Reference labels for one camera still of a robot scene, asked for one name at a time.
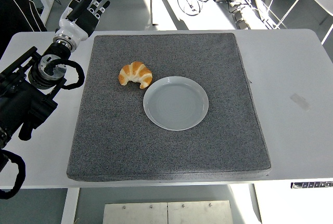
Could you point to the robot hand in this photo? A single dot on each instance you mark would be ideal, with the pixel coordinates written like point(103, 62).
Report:
point(75, 27)

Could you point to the golden croissant bread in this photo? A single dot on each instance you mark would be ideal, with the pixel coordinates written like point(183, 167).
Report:
point(135, 72)

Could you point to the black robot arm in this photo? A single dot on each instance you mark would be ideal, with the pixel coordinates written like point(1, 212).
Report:
point(26, 99)

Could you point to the light grey round plate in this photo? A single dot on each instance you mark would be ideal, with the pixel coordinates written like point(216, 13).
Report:
point(177, 104)

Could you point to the grey metal plate with screws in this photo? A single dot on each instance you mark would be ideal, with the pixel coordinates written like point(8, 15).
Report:
point(166, 213)

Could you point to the white desk leg with foot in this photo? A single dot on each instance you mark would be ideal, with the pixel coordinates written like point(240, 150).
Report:
point(45, 3)

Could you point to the person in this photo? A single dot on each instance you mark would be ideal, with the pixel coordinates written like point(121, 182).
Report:
point(13, 0)

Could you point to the grey speckled mat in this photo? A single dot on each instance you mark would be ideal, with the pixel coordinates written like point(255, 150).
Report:
point(156, 151)

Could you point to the white power strip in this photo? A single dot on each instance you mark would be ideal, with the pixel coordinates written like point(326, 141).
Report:
point(240, 20)

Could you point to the white table leg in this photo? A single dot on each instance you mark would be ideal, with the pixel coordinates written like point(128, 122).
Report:
point(69, 205)

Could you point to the clear tape piece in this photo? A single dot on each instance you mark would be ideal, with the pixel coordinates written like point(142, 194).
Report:
point(299, 101)

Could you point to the table height control panel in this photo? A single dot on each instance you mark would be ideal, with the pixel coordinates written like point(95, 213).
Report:
point(312, 185)

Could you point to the white upright post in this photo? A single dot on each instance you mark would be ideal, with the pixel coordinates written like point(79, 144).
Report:
point(154, 0)

